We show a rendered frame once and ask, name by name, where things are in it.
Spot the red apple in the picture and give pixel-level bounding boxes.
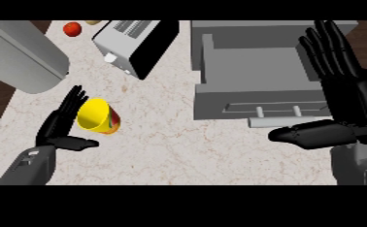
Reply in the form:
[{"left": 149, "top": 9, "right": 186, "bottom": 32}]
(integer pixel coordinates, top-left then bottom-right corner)
[{"left": 61, "top": 21, "right": 82, "bottom": 38}]

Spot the pale grey drawer handle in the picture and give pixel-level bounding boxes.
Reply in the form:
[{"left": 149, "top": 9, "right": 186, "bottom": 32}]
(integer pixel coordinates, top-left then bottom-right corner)
[{"left": 246, "top": 105, "right": 334, "bottom": 129}]

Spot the white and black toaster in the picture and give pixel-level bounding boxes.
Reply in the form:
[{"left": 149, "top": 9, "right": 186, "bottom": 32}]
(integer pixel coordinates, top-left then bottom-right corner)
[{"left": 91, "top": 19, "right": 180, "bottom": 81}]

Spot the grey drawer cabinet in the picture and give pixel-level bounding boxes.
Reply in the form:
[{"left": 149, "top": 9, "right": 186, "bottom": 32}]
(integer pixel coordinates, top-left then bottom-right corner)
[{"left": 189, "top": 19, "right": 359, "bottom": 72}]

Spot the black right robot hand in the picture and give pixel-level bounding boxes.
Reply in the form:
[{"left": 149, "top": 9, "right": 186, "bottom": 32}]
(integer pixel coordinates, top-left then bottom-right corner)
[{"left": 266, "top": 19, "right": 367, "bottom": 150}]

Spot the yellow cup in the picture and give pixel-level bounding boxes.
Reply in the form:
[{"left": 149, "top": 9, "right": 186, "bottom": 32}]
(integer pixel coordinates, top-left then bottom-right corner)
[{"left": 75, "top": 97, "right": 121, "bottom": 135}]

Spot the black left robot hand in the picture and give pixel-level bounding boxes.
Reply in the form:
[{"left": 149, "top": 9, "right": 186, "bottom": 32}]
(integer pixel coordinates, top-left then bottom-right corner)
[{"left": 33, "top": 84, "right": 100, "bottom": 152}]

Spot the grey open drawer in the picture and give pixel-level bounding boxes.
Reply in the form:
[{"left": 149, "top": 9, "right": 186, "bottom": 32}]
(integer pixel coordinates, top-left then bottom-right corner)
[{"left": 192, "top": 33, "right": 338, "bottom": 121}]

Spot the large grey rounded appliance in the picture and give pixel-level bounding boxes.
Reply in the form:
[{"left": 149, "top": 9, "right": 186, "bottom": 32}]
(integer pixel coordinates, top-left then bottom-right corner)
[{"left": 0, "top": 19, "right": 70, "bottom": 95}]

